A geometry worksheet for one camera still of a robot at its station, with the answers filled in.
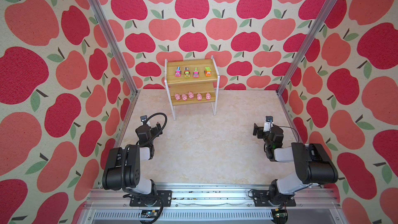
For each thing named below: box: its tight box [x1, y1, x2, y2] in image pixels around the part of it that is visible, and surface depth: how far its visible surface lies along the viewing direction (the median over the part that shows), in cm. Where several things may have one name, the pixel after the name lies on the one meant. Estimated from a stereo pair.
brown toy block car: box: [183, 66, 191, 78], surface depth 84 cm
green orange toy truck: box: [204, 66, 212, 77], surface depth 84 cm
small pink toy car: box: [192, 67, 200, 79], surface depth 84 cm
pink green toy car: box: [175, 66, 182, 78], surface depth 84 cm
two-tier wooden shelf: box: [163, 56, 221, 121], surface depth 87 cm
